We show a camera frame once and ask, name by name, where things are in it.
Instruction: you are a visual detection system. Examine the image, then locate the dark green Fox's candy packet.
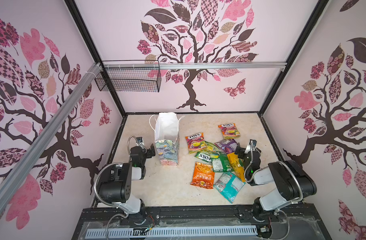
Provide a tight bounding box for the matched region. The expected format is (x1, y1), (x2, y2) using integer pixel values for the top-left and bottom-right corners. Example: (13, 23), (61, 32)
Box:
(210, 153), (233, 173)

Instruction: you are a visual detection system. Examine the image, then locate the floral white paper bag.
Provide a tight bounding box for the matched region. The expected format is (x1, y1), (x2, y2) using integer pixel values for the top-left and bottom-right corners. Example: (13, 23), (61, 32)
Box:
(149, 112), (184, 166)

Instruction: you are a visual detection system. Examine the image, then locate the teal Fox's candy packet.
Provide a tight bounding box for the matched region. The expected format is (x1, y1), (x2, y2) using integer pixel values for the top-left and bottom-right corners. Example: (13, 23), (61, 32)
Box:
(214, 172), (246, 204)

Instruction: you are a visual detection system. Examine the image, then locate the orange snack packet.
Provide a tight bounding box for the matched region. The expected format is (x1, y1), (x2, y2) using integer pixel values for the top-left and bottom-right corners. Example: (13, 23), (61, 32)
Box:
(190, 162), (215, 189)

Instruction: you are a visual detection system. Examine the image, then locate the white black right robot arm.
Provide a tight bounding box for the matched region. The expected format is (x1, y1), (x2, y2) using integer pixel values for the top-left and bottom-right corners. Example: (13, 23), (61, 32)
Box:
(235, 141), (317, 222)

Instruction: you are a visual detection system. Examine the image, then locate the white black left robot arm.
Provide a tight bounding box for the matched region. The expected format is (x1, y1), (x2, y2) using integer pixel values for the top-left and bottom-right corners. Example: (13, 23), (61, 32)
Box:
(93, 145), (156, 217)

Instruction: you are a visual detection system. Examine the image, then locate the yellow snack packet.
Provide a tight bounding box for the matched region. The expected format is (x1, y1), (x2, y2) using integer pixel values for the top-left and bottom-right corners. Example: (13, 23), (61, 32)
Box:
(227, 153), (246, 183)

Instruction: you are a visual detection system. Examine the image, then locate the purple Fox's candy packet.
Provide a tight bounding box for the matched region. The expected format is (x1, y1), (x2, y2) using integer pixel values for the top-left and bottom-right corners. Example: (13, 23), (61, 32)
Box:
(214, 139), (238, 154)

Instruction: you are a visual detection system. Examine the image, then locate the far orange Fox's candy packet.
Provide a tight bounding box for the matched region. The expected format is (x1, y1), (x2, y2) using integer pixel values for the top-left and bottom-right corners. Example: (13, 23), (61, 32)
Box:
(218, 123), (241, 139)

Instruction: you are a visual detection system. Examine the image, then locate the light green Fox's candy packet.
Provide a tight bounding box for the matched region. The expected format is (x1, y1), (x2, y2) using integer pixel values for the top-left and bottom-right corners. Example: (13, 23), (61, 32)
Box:
(195, 150), (212, 164)

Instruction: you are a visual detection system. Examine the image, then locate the orange red Fox's candy packet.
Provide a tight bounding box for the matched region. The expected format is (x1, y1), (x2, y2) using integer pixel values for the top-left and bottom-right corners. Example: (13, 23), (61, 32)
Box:
(185, 132), (208, 153)

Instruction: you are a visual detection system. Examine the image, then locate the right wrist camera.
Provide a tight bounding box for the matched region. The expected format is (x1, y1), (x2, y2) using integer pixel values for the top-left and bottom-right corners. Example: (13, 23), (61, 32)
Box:
(249, 139), (257, 151)

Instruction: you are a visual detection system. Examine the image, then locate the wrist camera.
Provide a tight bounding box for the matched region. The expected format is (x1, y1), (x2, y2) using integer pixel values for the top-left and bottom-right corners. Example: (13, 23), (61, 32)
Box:
(136, 137), (144, 145)
(249, 139), (257, 151)

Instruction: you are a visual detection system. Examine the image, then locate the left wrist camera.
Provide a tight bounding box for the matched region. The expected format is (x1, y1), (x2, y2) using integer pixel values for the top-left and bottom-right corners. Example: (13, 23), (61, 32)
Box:
(136, 137), (144, 145)

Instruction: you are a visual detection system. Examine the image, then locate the black wire basket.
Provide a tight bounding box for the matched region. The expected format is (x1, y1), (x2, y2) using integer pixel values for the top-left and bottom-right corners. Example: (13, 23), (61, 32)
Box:
(95, 60), (162, 93)

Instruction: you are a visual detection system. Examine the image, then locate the white slotted cable duct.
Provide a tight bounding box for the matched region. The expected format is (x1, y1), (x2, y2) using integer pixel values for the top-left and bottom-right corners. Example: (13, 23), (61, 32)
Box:
(84, 226), (258, 240)

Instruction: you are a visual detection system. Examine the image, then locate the black base frame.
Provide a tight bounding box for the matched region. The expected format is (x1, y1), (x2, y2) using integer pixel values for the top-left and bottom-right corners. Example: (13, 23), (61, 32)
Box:
(72, 204), (331, 240)

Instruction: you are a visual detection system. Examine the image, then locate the rear aluminium rail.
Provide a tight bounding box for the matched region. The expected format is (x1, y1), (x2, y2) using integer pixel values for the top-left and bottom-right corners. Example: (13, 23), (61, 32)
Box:
(104, 62), (287, 70)

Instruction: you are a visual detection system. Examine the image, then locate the aluminium rail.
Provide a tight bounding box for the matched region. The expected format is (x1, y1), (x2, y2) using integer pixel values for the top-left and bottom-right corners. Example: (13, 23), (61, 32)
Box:
(104, 62), (287, 70)
(0, 63), (102, 215)

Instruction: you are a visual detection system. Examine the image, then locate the left aluminium rail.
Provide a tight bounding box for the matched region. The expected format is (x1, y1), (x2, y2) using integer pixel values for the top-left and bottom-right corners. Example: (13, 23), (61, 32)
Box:
(0, 63), (102, 215)

